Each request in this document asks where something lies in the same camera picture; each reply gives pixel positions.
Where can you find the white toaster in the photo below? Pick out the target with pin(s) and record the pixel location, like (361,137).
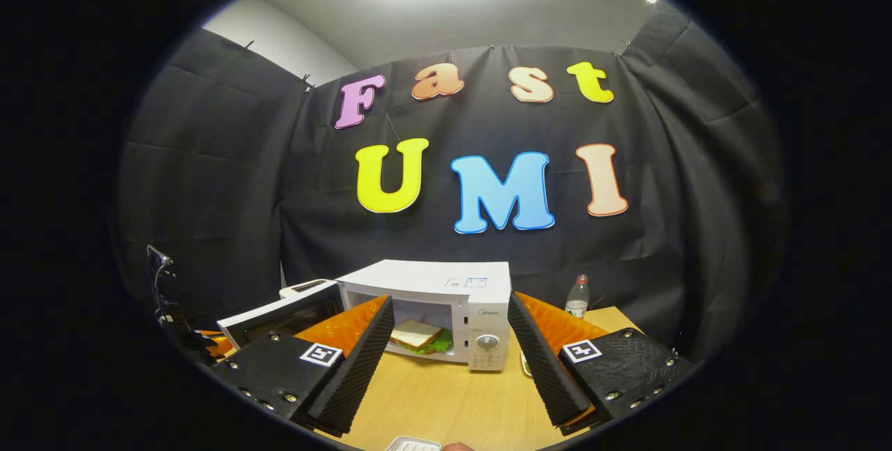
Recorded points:
(303,287)

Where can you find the toast and lettuce sandwich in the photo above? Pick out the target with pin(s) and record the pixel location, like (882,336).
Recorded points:
(414,332)

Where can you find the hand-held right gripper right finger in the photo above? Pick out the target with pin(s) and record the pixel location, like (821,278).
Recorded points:
(540,367)

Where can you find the white microwave oven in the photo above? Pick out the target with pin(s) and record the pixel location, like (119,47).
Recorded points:
(481,284)

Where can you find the small white plate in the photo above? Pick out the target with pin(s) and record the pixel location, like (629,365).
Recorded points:
(412,445)

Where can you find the red label water bottle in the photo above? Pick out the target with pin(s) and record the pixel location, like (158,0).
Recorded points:
(577,301)

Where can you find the white divided dish of beans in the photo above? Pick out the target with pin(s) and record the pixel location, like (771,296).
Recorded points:
(525,364)

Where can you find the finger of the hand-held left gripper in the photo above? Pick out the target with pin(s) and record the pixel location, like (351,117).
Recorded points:
(217,345)

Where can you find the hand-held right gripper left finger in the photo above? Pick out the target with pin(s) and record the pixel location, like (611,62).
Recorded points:
(362,367)

